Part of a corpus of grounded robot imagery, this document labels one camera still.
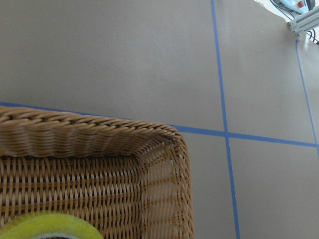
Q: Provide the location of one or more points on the yellow tape roll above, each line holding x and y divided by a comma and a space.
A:
47, 224

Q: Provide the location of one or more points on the brown wicker basket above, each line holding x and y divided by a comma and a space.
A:
129, 179

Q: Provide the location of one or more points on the light blue device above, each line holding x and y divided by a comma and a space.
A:
297, 6

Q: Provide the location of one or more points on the aluminium frame profile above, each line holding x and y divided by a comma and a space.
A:
305, 22

